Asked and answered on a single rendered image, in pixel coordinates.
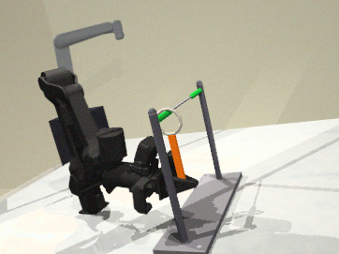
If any orange handle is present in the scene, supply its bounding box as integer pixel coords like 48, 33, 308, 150
157, 108, 186, 180

